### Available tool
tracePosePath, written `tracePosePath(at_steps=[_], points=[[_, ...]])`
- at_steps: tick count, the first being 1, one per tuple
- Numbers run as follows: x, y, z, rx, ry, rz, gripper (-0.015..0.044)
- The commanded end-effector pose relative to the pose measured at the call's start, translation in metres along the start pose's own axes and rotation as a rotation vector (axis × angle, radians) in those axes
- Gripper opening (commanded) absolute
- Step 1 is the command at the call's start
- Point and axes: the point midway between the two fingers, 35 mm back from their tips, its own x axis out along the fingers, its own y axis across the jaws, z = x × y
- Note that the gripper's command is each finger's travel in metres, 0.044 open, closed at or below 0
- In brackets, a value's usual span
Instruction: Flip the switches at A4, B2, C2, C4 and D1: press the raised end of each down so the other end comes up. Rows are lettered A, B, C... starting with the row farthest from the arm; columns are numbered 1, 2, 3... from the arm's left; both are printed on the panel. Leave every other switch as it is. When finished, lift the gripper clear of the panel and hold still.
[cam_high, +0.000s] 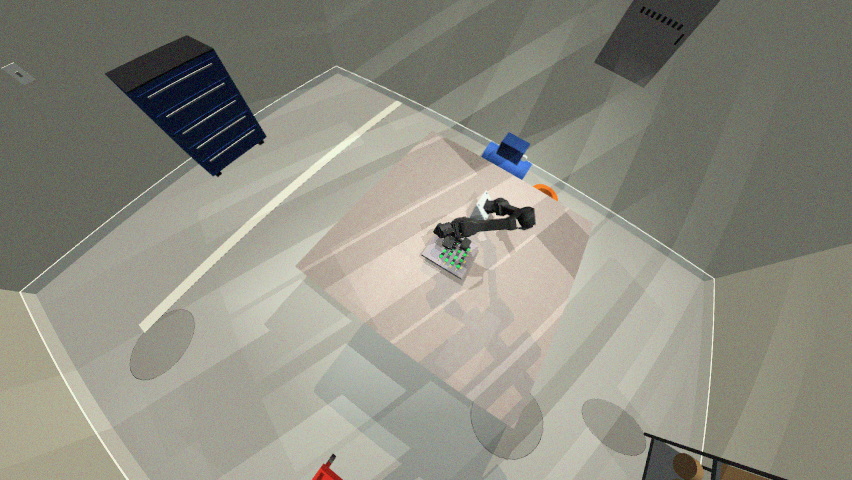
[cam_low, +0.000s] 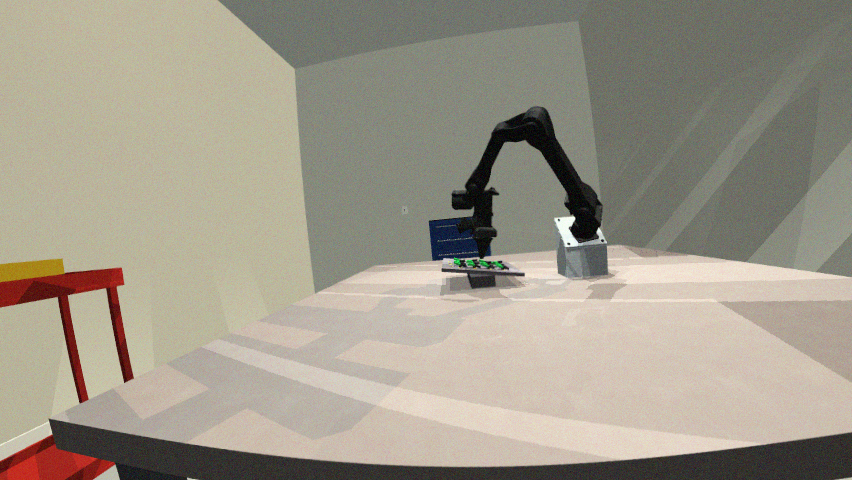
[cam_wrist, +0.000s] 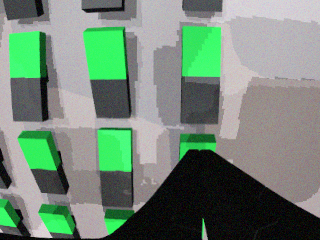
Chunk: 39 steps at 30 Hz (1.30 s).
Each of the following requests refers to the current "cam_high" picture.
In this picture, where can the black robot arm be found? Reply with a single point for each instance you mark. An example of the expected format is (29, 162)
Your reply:
(470, 226)

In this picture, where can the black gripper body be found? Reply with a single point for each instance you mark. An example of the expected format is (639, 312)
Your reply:
(464, 243)

